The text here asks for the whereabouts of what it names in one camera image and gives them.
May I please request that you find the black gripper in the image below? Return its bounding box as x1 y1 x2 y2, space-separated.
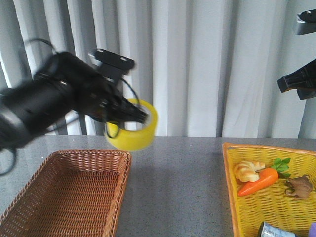
36 52 147 123
277 59 316 100

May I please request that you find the yellow tape roll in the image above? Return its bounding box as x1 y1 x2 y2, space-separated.
105 99 158 151

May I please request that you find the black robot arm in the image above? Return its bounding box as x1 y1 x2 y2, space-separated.
0 49 147 149

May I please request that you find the grey pleated curtain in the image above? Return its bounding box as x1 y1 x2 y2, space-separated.
0 0 316 138

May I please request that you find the brown wicker basket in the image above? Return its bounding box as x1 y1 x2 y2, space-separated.
0 150 132 237

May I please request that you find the orange toy carrot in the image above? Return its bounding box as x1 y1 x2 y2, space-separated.
237 158 291 197

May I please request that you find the toy bread croissant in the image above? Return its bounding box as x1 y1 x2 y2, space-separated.
234 161 266 182

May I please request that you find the brown toy animal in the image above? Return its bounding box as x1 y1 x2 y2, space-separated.
285 175 313 200

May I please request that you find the yellow woven basket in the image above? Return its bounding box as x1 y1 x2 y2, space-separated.
223 143 316 237

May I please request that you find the purple object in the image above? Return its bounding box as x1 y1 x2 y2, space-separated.
308 222 316 237

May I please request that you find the silver blue can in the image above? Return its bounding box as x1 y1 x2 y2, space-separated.
257 222 297 237

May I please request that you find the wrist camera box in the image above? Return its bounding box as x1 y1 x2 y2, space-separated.
88 48 135 85
293 9 316 35

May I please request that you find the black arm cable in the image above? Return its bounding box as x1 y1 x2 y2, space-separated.
0 38 143 176

